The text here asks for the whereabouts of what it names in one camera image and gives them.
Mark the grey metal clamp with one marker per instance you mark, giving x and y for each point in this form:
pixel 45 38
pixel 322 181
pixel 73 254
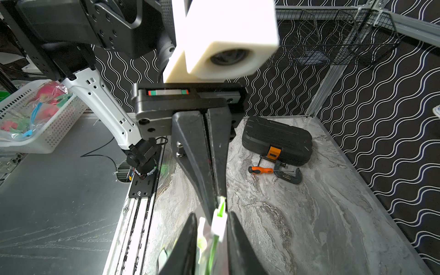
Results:
pixel 293 178

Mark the orange handled screwdriver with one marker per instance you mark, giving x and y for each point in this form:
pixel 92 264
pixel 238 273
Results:
pixel 261 170

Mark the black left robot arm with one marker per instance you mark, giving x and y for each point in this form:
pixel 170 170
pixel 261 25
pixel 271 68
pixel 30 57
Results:
pixel 58 36

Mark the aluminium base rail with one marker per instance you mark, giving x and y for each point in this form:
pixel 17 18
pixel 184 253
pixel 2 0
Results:
pixel 130 240

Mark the black wire basket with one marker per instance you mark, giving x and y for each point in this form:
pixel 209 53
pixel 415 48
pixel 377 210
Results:
pixel 333 36

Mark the black tool case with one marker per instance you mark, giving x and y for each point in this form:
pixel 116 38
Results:
pixel 291 145

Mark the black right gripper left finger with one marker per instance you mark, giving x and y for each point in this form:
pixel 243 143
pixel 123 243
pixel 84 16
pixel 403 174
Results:
pixel 182 260

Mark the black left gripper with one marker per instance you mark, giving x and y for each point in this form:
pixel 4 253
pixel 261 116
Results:
pixel 175 109

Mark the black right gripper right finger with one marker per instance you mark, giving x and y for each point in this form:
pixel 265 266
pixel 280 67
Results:
pixel 241 256

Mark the white plastic bin with toys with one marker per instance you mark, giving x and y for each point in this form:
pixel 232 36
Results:
pixel 36 118

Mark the clear zip-top bag green seal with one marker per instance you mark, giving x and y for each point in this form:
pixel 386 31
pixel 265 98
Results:
pixel 208 240

